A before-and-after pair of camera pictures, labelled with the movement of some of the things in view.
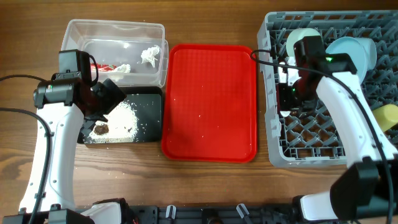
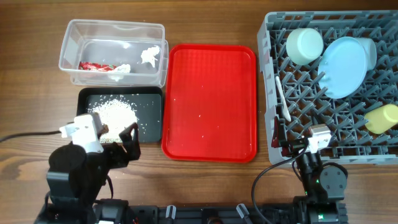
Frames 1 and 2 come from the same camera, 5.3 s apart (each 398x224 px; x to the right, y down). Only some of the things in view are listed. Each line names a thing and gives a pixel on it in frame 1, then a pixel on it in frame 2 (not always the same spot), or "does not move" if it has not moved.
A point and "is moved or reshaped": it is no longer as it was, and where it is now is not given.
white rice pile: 122,124 does not move
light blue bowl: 371,51 does not move
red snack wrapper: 102,67 does not move
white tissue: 148,55 does not move
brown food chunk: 101,129 does not move
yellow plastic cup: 387,116 does not move
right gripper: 283,102 to 291,146
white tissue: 123,68 is moved or reshaped
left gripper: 112,96 to 120,158
